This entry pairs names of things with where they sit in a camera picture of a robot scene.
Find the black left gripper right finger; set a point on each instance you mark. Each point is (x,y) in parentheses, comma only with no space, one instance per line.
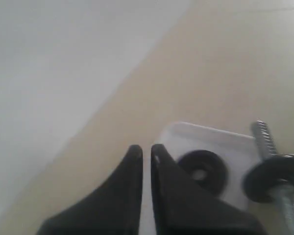
(181,207)

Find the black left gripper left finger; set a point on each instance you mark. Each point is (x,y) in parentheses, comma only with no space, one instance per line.
(113,208)

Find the black weight plate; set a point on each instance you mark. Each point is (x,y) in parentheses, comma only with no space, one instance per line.
(207,169)

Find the white plastic tray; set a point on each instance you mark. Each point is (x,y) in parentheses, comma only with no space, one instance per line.
(237,151)

